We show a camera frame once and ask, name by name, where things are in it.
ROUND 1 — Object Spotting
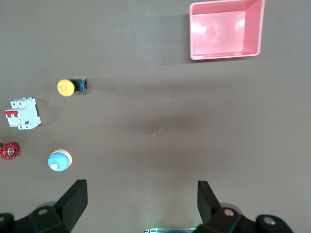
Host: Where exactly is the white circuit breaker red lever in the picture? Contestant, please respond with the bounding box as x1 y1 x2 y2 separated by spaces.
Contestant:
4 97 42 131

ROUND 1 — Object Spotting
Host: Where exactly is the blue round knob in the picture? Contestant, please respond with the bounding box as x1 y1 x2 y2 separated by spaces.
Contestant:
47 149 73 173

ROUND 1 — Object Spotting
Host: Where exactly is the brass valve red handwheel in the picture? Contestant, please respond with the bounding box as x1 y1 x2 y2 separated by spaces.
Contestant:
0 142 21 161

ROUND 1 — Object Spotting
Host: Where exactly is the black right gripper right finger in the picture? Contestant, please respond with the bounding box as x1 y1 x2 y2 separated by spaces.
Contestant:
193 180 295 233

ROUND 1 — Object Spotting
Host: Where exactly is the pink plastic box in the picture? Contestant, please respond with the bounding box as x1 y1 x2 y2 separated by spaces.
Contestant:
189 0 266 61

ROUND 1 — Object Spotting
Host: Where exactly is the yellow push button switch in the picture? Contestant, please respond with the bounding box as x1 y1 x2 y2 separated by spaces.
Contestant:
56 77 87 98

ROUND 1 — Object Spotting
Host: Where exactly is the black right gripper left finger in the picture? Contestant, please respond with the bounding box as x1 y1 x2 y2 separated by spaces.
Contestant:
0 179 88 233

